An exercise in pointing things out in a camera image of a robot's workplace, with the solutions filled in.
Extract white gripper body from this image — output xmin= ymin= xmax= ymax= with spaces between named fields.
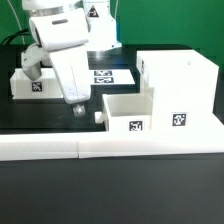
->
xmin=49 ymin=47 xmax=91 ymax=104

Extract white front drawer tray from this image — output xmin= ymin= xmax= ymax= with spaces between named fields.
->
xmin=95 ymin=93 xmax=153 ymax=133

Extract white cable on backdrop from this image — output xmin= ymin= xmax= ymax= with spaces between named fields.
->
xmin=5 ymin=0 xmax=26 ymax=46

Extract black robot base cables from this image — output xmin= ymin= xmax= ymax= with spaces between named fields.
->
xmin=0 ymin=29 xmax=31 ymax=46

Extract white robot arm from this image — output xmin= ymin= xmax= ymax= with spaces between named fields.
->
xmin=21 ymin=0 xmax=122 ymax=117

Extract white L-shaped foam fence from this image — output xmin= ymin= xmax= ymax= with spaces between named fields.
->
xmin=0 ymin=116 xmax=224 ymax=161

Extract white drawer cabinet box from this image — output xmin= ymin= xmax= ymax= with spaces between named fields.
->
xmin=136 ymin=50 xmax=222 ymax=130

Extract white fiducial marker sheet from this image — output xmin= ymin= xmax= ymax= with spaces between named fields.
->
xmin=90 ymin=69 xmax=135 ymax=85

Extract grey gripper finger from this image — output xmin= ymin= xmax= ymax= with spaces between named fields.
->
xmin=72 ymin=104 xmax=85 ymax=117

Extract white drawer tray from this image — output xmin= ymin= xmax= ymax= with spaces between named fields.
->
xmin=95 ymin=93 xmax=153 ymax=133
xmin=10 ymin=68 xmax=63 ymax=99

